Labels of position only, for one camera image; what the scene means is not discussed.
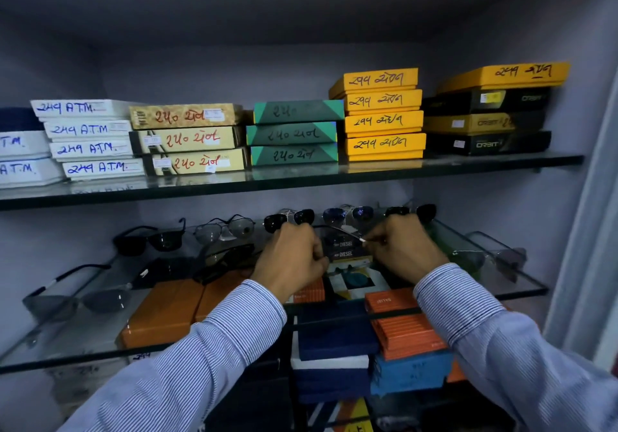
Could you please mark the large orange box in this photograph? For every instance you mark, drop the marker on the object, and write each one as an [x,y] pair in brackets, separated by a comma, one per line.
[161,313]

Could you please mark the black box with white label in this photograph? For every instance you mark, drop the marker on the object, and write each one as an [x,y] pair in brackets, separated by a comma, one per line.
[487,143]

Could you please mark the small orange ribbed box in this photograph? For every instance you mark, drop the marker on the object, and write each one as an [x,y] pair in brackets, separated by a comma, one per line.
[311,294]

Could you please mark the rimless grey sunglasses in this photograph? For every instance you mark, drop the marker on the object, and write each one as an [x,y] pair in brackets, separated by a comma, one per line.
[512,257]

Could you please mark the lower glass shelf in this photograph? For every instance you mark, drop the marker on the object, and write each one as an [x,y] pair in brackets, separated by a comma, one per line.
[96,335]

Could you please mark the person's right hand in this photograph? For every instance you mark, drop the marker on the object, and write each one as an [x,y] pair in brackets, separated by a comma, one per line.
[408,248]

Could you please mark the person's right forearm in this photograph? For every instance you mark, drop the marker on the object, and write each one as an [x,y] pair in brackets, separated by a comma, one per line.
[492,344]

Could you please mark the yellow handwritten flat box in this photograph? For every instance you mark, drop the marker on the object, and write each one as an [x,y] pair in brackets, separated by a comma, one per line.
[384,101]
[384,121]
[376,80]
[386,145]

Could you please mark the yellow and black striped box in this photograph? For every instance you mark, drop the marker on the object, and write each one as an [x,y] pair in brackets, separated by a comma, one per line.
[357,417]

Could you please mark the long yellow flat box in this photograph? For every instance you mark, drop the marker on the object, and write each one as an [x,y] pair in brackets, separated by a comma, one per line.
[512,75]

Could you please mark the dark blue box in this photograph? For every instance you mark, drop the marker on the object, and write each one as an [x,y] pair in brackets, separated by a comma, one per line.
[19,119]

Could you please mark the orange ribbed flat box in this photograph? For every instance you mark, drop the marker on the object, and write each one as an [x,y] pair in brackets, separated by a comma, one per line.
[391,300]

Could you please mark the black printed box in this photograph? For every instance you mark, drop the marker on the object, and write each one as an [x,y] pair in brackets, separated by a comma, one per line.
[343,248]

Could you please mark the light blue box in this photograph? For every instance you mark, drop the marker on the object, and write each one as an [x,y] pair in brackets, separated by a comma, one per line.
[410,372]

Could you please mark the person's left forearm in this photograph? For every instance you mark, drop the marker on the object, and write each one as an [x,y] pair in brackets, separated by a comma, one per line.
[193,364]

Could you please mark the white and navy box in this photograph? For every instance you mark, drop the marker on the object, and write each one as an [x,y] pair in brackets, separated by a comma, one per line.
[330,373]

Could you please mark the green flat box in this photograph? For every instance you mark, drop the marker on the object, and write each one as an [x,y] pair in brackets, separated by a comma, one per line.
[294,154]
[297,111]
[292,133]

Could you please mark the blue lens sunglasses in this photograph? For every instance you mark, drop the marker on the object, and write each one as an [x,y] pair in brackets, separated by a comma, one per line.
[333,215]

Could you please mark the black plastic sunglasses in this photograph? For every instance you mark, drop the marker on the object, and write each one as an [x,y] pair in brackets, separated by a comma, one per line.
[149,241]

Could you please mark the colourful patterned box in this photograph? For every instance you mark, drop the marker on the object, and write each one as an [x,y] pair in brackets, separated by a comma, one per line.
[357,282]

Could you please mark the person's left fingers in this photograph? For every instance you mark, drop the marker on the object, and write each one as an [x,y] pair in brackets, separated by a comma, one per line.
[319,259]

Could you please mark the orange ribbed thick box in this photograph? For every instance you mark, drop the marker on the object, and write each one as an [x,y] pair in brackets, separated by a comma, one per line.
[408,335]

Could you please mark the black sunglasses with silver bridge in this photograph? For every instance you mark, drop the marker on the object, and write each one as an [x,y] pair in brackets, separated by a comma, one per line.
[303,216]

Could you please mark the person's right fingers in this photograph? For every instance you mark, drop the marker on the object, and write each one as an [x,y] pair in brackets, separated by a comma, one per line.
[375,246]

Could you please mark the large grey lens sunglasses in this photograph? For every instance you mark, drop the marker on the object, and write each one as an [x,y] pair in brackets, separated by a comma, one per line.
[104,300]

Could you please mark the dark wraparound sunglasses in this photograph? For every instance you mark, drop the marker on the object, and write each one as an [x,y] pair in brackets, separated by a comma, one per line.
[227,258]

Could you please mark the upper glass shelf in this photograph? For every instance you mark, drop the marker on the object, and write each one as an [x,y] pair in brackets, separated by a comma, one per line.
[289,178]

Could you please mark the beige patterned flat box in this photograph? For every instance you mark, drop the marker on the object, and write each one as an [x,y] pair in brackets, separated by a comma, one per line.
[190,139]
[186,116]
[198,161]

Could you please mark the person's left hand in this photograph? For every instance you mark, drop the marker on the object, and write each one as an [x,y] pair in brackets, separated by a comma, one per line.
[287,260]

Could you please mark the black round sunglasses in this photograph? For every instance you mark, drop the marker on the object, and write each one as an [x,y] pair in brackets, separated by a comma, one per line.
[426,211]

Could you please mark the white cabinet frame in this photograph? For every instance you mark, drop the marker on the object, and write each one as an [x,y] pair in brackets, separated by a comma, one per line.
[586,233]

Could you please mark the white wide box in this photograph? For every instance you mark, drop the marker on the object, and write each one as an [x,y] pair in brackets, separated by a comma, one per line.
[21,143]
[26,171]

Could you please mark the black box with yellow label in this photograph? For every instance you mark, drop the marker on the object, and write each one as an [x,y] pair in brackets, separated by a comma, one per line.
[487,99]

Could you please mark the glass shelf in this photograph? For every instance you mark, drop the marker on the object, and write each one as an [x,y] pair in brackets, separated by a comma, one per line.
[96,335]
[289,178]

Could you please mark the white handwritten flat box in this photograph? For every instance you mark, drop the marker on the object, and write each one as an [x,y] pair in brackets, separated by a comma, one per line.
[87,129]
[101,168]
[91,148]
[79,107]

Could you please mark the navy blue box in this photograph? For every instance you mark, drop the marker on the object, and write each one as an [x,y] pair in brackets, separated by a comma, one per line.
[335,330]

